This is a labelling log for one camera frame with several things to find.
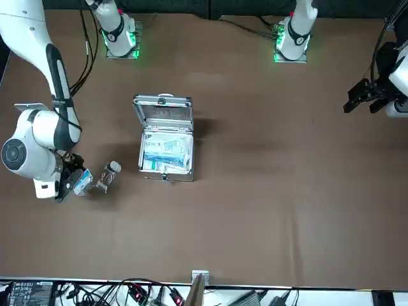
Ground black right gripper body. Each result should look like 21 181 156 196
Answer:
59 152 86 179

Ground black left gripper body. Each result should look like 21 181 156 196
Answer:
369 41 399 99

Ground blue white glove packet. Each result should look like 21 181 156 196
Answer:
73 168 94 196

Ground aluminium medical kit case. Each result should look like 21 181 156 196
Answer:
133 92 195 183

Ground white bottle green band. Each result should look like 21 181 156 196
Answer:
142 158 166 171

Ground blue banded flat pack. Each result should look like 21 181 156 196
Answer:
143 151 189 167

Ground face mask package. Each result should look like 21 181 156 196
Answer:
142 132 193 154

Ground white bandage roll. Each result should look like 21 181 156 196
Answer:
165 162 192 173

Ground large labelled black power brick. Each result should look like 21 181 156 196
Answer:
6 280 57 306

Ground red lit black plug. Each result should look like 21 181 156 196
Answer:
128 283 148 303
168 288 185 306

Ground grey power adapter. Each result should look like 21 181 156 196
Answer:
229 291 268 306

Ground black left arm cable bundle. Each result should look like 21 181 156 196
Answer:
369 0 408 85

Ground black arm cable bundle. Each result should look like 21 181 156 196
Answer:
68 0 98 96
369 0 408 85

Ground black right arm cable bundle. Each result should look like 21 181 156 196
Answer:
68 0 98 96

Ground black left base cables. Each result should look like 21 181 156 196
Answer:
219 15 281 41

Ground aluminium profile post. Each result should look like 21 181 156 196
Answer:
191 270 210 306

